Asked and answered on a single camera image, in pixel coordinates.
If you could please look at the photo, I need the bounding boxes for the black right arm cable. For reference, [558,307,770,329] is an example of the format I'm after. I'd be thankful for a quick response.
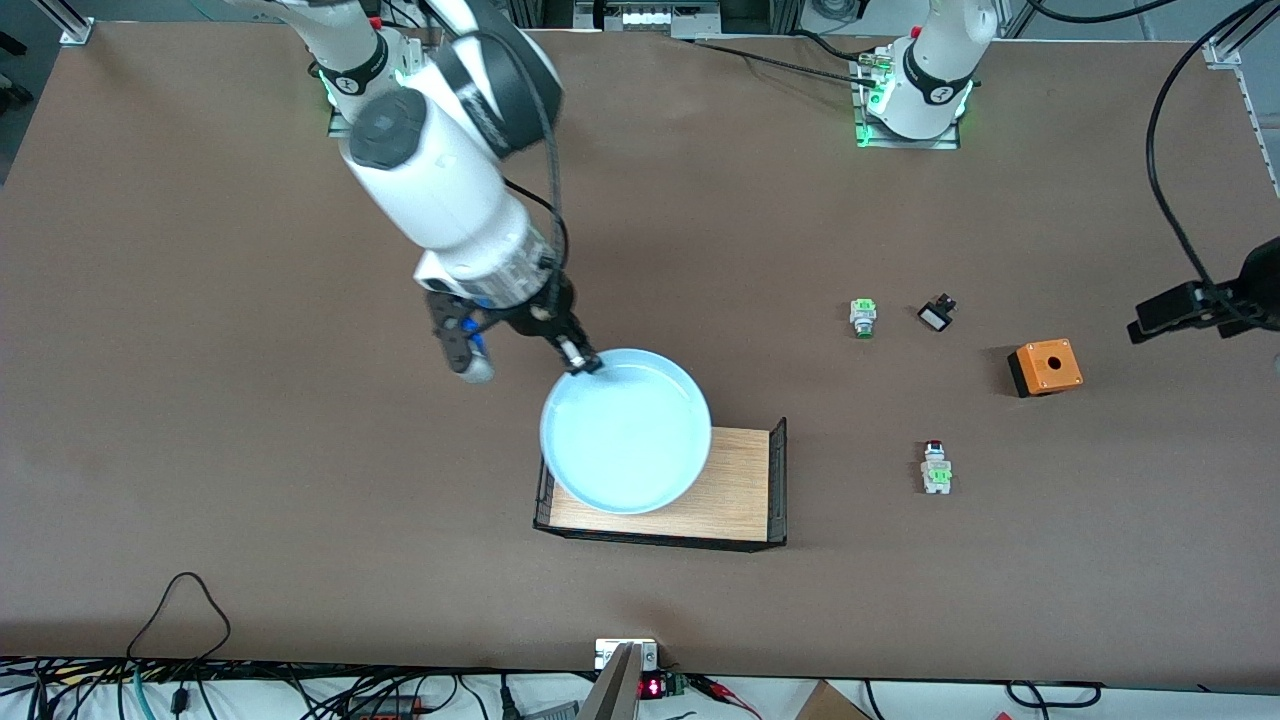
[480,20,573,311]

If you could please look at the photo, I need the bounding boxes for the light blue round plate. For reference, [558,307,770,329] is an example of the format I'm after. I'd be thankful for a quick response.
[540,348,713,516]

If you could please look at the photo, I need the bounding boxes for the grey camera mounting post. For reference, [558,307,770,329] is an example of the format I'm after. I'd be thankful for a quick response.
[578,638,659,720]

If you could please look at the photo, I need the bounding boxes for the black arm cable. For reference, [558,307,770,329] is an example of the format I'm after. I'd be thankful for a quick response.
[480,20,573,311]
[1145,0,1280,301]

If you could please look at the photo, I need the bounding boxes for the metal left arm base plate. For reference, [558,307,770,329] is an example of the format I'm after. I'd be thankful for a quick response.
[852,50,963,151]

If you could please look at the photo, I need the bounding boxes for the red push button switch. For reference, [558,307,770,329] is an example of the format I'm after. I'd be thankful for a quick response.
[921,438,953,497]

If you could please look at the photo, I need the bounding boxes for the brown cardboard piece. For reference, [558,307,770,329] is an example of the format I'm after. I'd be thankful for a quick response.
[795,680,871,720]

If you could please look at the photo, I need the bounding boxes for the orange button box with hole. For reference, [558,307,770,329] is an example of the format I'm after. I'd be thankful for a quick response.
[1007,338,1084,399]

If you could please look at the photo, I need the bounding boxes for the red clip leads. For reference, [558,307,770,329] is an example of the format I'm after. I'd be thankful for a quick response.
[690,675,761,720]

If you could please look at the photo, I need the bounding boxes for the black coiled cable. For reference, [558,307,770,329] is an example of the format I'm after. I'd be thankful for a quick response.
[1005,680,1101,709]

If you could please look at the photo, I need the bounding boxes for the grey device with white lights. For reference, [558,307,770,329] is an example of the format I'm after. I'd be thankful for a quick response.
[575,0,721,39]

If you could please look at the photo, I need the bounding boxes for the black looped cable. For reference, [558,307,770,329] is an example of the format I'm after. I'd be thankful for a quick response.
[125,572,233,666]

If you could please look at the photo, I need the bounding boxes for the black power strip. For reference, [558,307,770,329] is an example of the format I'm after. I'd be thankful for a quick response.
[345,695,421,720]

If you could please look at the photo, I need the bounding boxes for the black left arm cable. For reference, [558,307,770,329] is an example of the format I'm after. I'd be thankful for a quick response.
[1145,0,1280,301]

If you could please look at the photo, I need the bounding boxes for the black cable across table edge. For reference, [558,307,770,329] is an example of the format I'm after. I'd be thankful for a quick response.
[690,40,881,83]

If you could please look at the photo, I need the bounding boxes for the wooden tray with wire sides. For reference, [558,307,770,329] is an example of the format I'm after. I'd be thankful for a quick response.
[532,417,789,553]

